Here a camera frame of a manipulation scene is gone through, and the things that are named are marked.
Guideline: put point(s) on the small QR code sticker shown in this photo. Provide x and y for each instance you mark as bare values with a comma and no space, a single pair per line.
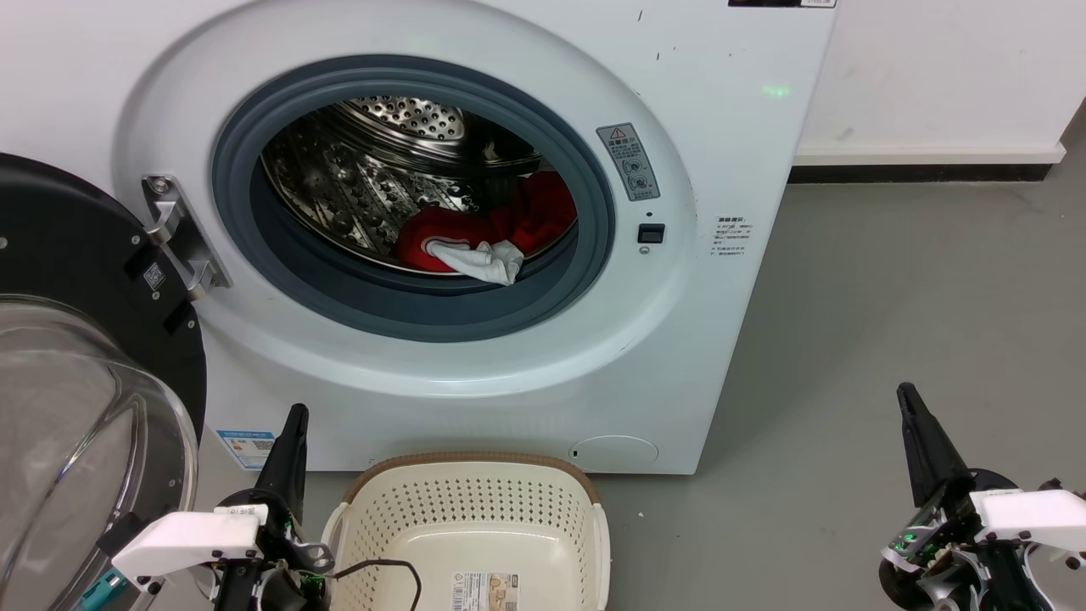
153,276

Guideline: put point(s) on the grey warning sticker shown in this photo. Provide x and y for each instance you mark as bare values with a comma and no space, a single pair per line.
628,161

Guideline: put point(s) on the printed product label with barcode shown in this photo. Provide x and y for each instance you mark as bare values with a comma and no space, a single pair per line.
484,592

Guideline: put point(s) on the metal door hinge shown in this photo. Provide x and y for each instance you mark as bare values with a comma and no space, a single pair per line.
174,229

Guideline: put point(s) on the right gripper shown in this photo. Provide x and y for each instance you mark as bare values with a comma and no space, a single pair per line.
942,552

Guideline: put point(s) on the blue energy label sticker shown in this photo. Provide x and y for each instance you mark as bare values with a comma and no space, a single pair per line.
246,448

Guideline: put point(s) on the stainless steel washing machine drum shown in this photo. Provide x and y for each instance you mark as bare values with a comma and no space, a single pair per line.
356,187

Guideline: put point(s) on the white cloth garment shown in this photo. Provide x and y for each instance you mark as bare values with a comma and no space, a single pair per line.
484,263

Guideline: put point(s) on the cream perforated laundry basket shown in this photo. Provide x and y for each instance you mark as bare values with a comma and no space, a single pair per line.
475,509

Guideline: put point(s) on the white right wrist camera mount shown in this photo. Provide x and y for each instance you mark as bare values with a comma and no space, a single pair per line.
1031,513

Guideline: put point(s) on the grey rubber door gasket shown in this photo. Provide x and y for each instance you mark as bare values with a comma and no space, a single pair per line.
407,314

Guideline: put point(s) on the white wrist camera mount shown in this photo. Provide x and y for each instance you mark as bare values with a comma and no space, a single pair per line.
187,539
1031,513

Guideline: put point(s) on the black control panel strip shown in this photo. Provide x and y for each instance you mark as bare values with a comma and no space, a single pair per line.
780,2

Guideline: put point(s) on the red garment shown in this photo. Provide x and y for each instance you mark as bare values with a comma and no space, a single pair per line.
534,212

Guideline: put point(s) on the white front-load washing machine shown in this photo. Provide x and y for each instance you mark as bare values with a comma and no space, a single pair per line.
721,339

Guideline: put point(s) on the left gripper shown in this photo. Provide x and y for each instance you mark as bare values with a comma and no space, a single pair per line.
280,577

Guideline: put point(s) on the black rimmed glass washer door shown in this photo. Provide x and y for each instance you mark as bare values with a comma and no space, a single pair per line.
76,238

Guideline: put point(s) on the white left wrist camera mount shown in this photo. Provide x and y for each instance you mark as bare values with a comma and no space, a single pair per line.
187,539

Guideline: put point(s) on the black baseboard strip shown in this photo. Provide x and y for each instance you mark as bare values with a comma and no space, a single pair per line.
916,173

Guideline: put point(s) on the round filter cover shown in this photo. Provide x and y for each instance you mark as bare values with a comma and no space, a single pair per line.
613,454

